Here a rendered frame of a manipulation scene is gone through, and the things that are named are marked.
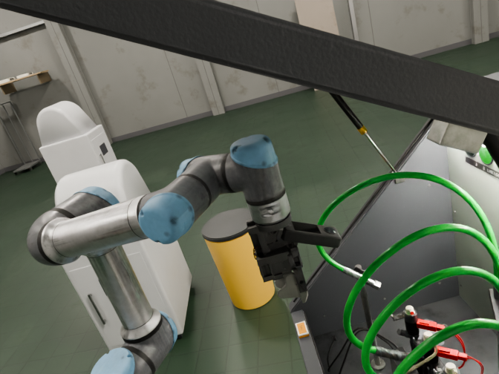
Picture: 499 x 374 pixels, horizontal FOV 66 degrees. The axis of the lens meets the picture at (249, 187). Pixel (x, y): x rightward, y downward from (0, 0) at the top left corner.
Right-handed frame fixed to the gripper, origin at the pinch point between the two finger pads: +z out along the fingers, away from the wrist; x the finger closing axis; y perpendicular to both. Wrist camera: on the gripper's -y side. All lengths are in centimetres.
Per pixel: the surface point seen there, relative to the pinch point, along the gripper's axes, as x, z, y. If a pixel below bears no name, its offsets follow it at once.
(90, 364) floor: -146, 126, 151
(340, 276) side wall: -32.2, 23.0, -13.1
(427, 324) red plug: 1.3, 15.4, -23.7
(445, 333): 23.3, -5.8, -17.1
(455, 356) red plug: 10.4, 15.6, -24.6
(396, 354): 7.4, 14.3, -14.3
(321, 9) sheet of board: -849, -40, -238
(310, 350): -15.4, 31.0, 2.1
